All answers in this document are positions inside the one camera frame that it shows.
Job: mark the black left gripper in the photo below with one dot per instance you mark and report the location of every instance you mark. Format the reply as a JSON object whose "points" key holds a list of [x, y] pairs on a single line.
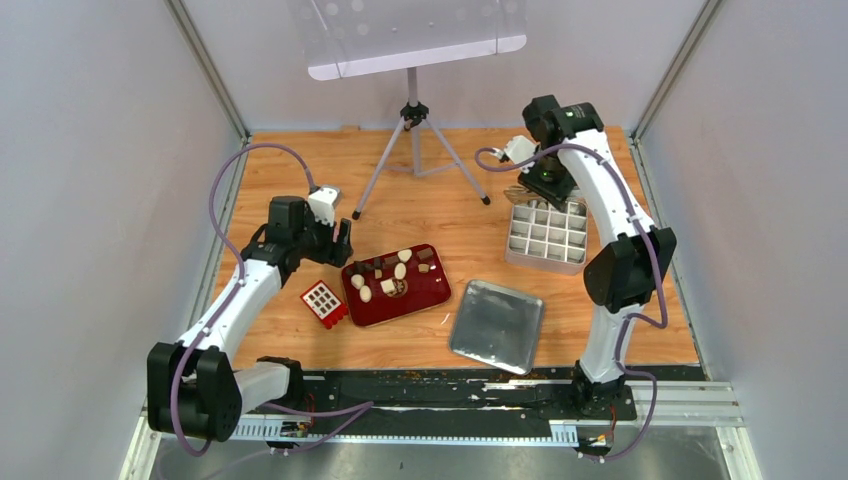
{"points": [[333, 244]]}

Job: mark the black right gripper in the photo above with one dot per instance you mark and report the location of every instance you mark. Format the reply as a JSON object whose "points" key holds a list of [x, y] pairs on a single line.
{"points": [[549, 189]]}

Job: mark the divided silver tin box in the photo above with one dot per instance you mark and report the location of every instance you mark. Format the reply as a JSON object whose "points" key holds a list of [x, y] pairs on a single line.
{"points": [[543, 238]]}

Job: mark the steel tongs with white hinge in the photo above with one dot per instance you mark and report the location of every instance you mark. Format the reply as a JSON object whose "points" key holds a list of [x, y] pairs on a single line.
{"points": [[519, 195]]}

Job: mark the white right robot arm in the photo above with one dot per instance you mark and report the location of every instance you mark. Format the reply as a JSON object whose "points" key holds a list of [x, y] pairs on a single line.
{"points": [[570, 151]]}

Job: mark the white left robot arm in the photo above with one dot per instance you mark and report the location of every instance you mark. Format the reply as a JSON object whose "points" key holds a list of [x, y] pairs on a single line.
{"points": [[192, 388]]}

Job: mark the dark chocolate piece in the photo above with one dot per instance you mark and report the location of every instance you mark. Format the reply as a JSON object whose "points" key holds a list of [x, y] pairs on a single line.
{"points": [[362, 268]]}

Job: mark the white oval chocolate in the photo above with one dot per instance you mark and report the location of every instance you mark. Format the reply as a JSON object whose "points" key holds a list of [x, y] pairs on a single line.
{"points": [[400, 271], [404, 255], [357, 281], [365, 294]]}

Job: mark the dark red chocolate tray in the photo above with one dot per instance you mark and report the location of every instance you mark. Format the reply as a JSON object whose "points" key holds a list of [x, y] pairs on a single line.
{"points": [[415, 293]]}

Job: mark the white square chocolate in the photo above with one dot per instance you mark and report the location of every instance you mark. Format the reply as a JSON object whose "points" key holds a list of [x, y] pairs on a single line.
{"points": [[388, 287]]}

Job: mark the brown chocolate block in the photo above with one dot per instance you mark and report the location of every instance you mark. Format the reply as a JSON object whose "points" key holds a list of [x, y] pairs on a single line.
{"points": [[425, 254]]}

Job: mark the red grid mould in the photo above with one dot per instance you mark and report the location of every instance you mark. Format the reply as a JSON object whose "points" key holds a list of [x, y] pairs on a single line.
{"points": [[327, 307]]}

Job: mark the grey tripod stand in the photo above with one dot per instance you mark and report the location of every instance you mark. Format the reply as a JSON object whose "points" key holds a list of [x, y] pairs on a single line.
{"points": [[414, 116]]}

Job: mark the silver tin lid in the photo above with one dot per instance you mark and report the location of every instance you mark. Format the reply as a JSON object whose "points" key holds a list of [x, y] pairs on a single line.
{"points": [[498, 326]]}

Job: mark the clear acrylic panel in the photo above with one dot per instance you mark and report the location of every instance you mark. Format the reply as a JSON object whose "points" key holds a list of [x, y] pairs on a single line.
{"points": [[343, 39]]}

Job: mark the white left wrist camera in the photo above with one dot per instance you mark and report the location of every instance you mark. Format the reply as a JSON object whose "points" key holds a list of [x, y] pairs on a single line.
{"points": [[323, 202]]}

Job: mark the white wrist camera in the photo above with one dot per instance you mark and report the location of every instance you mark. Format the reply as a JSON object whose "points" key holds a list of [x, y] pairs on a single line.
{"points": [[518, 149], [323, 202]]}

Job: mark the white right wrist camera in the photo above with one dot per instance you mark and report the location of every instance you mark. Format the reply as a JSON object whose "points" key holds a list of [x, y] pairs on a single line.
{"points": [[518, 149]]}

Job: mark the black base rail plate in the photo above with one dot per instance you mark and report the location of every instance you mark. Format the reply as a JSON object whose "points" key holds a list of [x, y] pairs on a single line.
{"points": [[457, 403]]}

